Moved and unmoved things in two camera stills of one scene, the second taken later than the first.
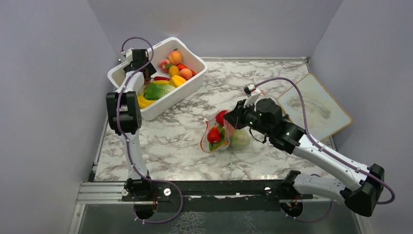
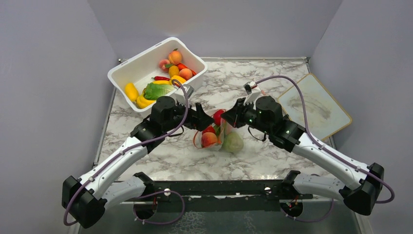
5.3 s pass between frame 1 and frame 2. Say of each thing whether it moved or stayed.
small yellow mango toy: stayed
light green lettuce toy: stayed
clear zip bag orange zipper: moved
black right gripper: stayed
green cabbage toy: moved
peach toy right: stayed
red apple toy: stayed
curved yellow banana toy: stayed
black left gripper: moved
